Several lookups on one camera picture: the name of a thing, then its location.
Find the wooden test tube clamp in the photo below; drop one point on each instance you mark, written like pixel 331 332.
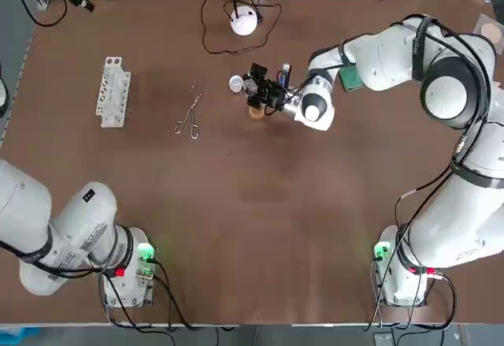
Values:
pixel 498 84

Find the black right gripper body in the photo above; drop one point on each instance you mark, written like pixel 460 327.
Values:
pixel 272 94

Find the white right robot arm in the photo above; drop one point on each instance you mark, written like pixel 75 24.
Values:
pixel 393 58

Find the small white dish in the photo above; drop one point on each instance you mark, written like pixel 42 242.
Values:
pixel 235 84

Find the folded green cloth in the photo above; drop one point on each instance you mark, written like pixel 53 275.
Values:
pixel 352 80

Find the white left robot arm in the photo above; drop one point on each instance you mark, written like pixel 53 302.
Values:
pixel 78 224

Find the metal crucible tongs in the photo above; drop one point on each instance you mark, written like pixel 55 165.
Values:
pixel 195 101

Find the white desk lamp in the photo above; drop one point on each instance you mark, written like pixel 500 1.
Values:
pixel 245 23

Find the glass beaker with amber liquid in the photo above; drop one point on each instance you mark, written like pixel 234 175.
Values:
pixel 256 113

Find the white test tube rack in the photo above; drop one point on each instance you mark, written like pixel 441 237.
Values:
pixel 114 94

